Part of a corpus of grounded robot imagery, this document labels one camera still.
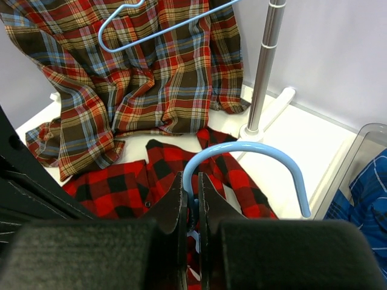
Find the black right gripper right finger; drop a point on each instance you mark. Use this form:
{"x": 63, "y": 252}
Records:
{"x": 213, "y": 209}

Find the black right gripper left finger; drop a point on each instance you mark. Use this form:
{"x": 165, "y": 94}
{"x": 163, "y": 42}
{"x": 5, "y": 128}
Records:
{"x": 173, "y": 223}

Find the blue hanger holding red shirt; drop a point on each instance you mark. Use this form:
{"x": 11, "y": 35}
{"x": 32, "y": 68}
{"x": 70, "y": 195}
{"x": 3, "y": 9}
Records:
{"x": 223, "y": 168}

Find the red black checked shirt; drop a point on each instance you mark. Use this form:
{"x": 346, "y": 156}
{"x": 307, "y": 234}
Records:
{"x": 129, "y": 190}

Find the blue plaid shirt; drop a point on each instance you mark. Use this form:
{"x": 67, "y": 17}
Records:
{"x": 367, "y": 209}

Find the light blue hanger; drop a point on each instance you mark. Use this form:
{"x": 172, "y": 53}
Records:
{"x": 132, "y": 24}

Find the brown plaid shirt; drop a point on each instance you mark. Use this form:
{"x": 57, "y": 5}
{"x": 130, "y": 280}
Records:
{"x": 166, "y": 85}

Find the clear grey plastic bin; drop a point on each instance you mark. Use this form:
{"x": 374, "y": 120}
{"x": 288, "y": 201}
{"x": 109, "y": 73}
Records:
{"x": 352, "y": 157}

